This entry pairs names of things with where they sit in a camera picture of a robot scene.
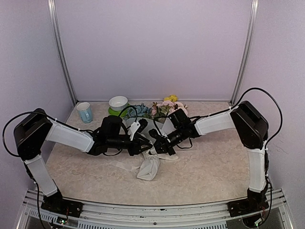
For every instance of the white ceramic bowl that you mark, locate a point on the white ceramic bowl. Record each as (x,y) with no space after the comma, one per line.
(118,103)

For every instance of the yellow fake flower stem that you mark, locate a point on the yellow fake flower stem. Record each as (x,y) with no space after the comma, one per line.
(173,98)

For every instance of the pink fake flower bunch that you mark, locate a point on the pink fake flower bunch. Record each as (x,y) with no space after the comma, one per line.
(165,108)

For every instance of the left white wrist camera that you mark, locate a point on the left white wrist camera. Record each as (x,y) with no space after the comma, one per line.
(136,127)

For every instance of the left aluminium frame post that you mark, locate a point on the left aluminium frame post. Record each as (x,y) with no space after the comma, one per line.
(60,50)

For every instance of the green plate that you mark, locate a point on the green plate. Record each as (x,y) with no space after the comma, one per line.
(113,110)

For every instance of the right aluminium frame post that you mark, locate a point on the right aluminium frame post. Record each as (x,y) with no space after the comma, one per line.
(246,51)

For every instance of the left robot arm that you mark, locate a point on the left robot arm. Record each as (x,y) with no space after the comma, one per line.
(38,128)

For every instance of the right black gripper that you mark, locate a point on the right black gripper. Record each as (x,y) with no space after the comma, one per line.
(162,146)

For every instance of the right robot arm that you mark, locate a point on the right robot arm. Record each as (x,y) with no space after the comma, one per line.
(252,129)

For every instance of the aluminium frame post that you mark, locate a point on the aluminium frame post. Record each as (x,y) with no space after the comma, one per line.
(246,51)
(60,50)

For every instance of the light blue mug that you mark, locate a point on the light blue mug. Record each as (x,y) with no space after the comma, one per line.
(85,112)

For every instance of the front aluminium rail base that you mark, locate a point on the front aluminium rail base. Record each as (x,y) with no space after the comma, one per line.
(99,215)

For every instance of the cream printed ribbon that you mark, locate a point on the cream printed ribbon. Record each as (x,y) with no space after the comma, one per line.
(149,156)

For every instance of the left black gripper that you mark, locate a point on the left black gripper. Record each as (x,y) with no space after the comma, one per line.
(135,149)

